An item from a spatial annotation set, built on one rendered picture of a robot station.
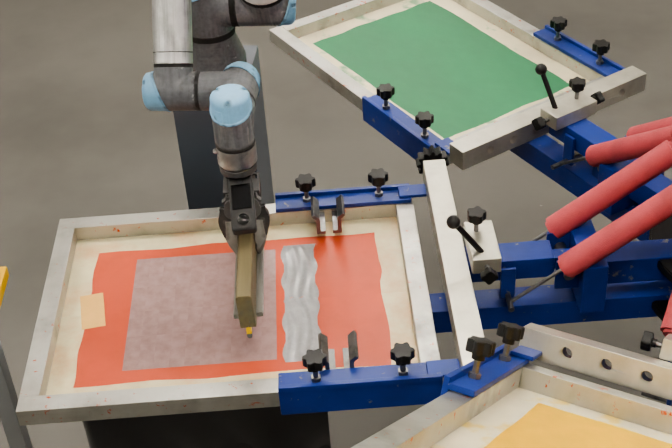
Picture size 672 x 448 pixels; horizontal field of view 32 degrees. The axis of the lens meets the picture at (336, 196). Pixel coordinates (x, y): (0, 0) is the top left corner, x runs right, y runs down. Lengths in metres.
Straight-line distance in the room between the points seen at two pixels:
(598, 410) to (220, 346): 0.78
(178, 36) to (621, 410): 1.05
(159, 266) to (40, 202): 1.99
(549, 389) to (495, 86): 1.28
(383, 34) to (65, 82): 2.21
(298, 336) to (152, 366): 0.29
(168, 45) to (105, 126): 2.63
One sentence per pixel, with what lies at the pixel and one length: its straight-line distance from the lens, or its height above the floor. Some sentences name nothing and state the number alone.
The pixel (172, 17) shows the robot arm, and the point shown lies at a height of 1.53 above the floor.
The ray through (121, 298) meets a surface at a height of 0.95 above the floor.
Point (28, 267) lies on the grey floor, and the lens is 4.21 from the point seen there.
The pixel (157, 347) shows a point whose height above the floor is 0.95.
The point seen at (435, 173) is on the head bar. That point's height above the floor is 1.04.
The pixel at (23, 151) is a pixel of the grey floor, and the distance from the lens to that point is 4.82.
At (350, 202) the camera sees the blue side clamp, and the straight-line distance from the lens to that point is 2.59.
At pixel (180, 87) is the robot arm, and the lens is 2.25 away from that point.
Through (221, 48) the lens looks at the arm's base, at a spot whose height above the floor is 1.27.
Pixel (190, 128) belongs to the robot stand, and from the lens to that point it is 2.74.
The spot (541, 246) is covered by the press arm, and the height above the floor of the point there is 1.04.
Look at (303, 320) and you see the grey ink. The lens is 2.36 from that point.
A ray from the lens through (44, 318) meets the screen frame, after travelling 2.43.
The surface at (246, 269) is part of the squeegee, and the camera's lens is 2.21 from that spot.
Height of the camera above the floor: 2.55
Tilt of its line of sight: 36 degrees down
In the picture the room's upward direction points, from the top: 4 degrees counter-clockwise
